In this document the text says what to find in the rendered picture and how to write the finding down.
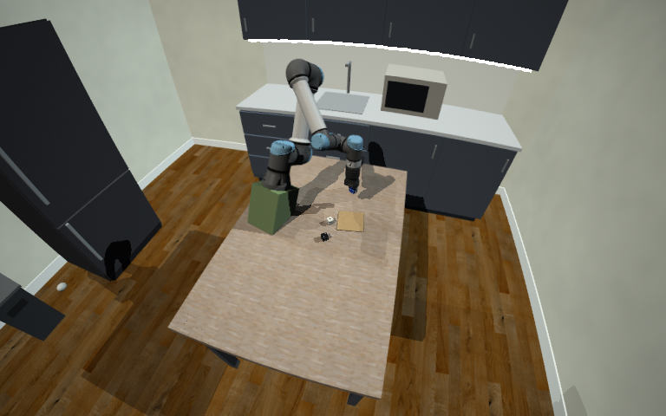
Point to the tan flat mat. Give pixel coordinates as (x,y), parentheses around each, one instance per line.
(350,221)

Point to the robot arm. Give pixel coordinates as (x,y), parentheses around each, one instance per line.
(282,153)

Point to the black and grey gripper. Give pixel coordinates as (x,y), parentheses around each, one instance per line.
(352,173)

